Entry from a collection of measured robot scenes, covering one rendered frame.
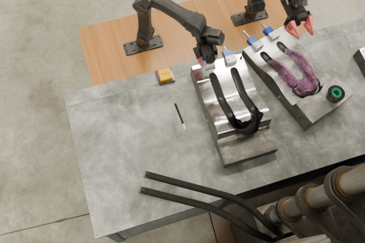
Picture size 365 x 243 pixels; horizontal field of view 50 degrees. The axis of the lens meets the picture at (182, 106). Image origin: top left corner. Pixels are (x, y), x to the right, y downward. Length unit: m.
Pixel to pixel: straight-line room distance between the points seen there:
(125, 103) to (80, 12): 1.43
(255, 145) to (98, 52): 0.91
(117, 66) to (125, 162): 0.49
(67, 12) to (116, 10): 0.37
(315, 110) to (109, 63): 1.02
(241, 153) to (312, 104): 0.40
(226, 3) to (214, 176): 0.96
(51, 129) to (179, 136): 1.19
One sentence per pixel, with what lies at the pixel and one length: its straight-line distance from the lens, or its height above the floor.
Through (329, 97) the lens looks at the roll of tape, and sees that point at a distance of 1.94.
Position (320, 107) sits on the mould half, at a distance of 1.93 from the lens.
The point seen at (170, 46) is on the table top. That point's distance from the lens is 2.06.
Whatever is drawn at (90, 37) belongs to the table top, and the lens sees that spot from 2.12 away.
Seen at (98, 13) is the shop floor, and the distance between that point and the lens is 3.18.
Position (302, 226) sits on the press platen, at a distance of 1.63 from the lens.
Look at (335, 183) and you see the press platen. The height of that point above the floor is 1.54.
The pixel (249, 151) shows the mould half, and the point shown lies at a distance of 1.81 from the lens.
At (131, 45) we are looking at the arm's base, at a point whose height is 0.81.
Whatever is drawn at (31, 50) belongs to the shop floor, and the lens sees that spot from 3.11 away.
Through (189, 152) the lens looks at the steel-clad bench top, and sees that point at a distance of 1.84.
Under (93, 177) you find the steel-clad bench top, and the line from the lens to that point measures 1.83.
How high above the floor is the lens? 2.57
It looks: 68 degrees down
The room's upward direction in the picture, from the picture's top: 8 degrees clockwise
